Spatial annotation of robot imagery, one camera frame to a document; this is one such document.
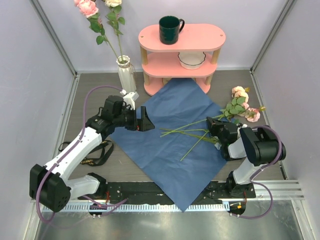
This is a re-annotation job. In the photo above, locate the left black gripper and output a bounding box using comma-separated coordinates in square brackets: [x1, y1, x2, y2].
[113, 106, 154, 132]

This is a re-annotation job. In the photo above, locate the pink peony flower stem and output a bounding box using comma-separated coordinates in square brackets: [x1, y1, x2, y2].
[162, 86, 266, 135]

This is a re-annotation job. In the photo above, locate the blue wrapping paper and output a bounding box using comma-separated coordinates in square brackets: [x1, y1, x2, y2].
[111, 78, 227, 211]

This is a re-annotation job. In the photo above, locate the black ribbon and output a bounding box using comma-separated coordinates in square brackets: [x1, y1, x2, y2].
[58, 138, 115, 168]

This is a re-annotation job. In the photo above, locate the green leafy flower stem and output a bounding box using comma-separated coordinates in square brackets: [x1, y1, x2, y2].
[103, 0, 127, 64]

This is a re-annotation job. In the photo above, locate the pink rose flower stem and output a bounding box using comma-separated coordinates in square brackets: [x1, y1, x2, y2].
[73, 0, 119, 59]

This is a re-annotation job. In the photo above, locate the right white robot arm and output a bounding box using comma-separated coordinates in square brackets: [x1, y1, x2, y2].
[206, 117, 287, 198]

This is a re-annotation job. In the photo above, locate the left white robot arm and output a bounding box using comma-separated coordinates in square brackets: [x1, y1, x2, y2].
[29, 92, 155, 213]

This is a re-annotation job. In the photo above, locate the white ribbed ceramic vase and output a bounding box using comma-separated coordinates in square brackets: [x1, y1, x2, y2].
[116, 55, 137, 93]

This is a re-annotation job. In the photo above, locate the artificial flower bunch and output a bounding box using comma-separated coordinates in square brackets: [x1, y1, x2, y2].
[160, 119, 222, 162]

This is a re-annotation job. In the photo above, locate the floral round plate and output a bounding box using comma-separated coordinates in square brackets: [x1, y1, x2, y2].
[162, 77, 172, 85]

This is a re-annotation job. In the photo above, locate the white scalloped bowl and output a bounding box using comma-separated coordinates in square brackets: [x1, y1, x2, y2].
[178, 51, 206, 70]

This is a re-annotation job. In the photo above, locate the pink three-tier shelf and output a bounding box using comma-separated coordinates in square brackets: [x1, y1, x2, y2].
[138, 23, 226, 96]

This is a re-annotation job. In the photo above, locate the dark green mug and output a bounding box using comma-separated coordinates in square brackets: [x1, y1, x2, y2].
[158, 15, 185, 45]

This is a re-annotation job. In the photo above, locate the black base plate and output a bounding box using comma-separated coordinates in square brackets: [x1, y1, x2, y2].
[87, 181, 256, 205]

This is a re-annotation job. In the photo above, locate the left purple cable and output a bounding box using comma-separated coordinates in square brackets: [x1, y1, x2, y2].
[36, 84, 128, 224]

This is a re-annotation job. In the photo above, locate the white slotted cable duct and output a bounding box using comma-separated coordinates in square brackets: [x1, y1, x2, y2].
[42, 201, 231, 213]

